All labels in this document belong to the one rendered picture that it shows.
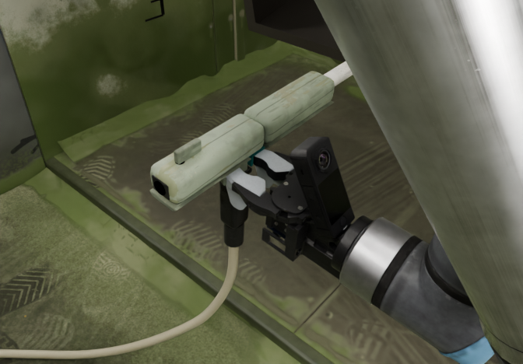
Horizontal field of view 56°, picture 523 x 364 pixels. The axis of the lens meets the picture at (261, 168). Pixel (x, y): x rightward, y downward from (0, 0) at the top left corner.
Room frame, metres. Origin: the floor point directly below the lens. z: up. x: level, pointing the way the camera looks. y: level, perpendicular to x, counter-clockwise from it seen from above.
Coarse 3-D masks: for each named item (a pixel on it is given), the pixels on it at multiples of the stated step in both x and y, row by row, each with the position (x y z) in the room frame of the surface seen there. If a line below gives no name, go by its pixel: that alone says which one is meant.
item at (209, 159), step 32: (288, 96) 0.58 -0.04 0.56; (320, 96) 0.61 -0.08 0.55; (224, 128) 0.51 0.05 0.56; (256, 128) 0.51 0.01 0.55; (288, 128) 0.56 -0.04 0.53; (160, 160) 0.44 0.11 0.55; (192, 160) 0.44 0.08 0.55; (224, 160) 0.46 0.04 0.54; (192, 192) 0.43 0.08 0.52; (224, 192) 0.51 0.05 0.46; (224, 224) 0.52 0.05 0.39
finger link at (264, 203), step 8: (232, 184) 0.47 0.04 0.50; (240, 192) 0.45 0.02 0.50; (248, 192) 0.45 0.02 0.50; (248, 200) 0.44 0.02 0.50; (256, 200) 0.44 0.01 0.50; (264, 200) 0.44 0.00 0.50; (256, 208) 0.43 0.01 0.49; (264, 208) 0.43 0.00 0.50; (272, 208) 0.43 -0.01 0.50; (272, 216) 0.42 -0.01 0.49
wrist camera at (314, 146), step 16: (304, 144) 0.44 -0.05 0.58; (320, 144) 0.44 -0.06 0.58; (304, 160) 0.42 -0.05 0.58; (320, 160) 0.42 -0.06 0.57; (304, 176) 0.42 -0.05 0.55; (320, 176) 0.42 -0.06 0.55; (336, 176) 0.43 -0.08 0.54; (304, 192) 0.42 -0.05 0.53; (320, 192) 0.41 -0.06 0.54; (336, 192) 0.42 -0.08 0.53; (320, 208) 0.40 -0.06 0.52; (336, 208) 0.41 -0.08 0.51; (320, 224) 0.40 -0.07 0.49; (336, 224) 0.40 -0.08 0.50
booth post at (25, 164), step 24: (0, 48) 1.13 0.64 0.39; (0, 72) 1.12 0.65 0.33; (0, 96) 1.10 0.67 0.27; (0, 120) 1.09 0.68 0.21; (24, 120) 1.13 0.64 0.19; (0, 144) 1.07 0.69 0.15; (24, 144) 1.12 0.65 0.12; (0, 168) 1.06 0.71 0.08; (24, 168) 1.10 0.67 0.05; (0, 192) 1.04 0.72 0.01
